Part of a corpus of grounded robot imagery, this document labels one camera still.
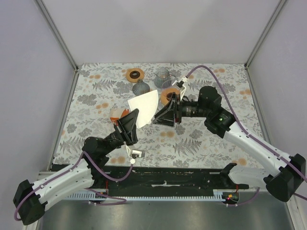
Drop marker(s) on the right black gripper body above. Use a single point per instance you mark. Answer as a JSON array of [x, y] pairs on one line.
[[182, 109]]

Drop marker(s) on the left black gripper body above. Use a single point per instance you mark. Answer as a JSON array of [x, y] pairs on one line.
[[122, 136]]

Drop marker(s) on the wooden ring dripper holder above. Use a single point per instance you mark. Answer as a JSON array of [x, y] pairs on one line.
[[167, 93]]

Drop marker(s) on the orange coffee filter box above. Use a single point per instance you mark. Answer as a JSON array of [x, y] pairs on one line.
[[117, 113]]

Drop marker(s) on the white paper coffee filter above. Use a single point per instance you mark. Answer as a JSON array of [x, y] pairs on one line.
[[147, 104]]

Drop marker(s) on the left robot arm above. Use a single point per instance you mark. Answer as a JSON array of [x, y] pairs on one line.
[[32, 200]]

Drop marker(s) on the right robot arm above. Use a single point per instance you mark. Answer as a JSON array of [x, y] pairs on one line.
[[281, 175]]

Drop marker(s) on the grey ribbed glass dripper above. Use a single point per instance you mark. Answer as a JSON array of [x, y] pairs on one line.
[[140, 88]]

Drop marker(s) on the floral tablecloth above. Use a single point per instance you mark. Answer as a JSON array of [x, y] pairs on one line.
[[101, 87]]

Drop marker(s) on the grey glass pitcher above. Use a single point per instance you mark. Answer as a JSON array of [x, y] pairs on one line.
[[161, 75]]

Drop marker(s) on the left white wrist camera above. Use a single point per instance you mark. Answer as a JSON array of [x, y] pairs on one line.
[[134, 153]]

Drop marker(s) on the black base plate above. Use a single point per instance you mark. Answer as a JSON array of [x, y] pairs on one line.
[[129, 187]]

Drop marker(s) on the light blue cable duct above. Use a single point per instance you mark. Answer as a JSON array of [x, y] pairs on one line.
[[85, 195]]

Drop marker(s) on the aluminium frame rail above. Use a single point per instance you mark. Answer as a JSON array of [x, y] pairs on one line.
[[244, 177]]

